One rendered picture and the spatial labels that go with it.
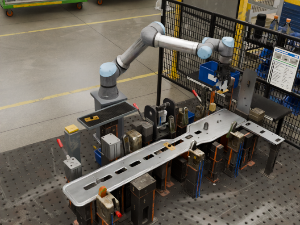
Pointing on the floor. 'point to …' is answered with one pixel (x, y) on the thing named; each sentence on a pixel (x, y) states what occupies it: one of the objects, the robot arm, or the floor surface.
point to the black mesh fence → (219, 54)
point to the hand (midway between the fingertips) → (222, 88)
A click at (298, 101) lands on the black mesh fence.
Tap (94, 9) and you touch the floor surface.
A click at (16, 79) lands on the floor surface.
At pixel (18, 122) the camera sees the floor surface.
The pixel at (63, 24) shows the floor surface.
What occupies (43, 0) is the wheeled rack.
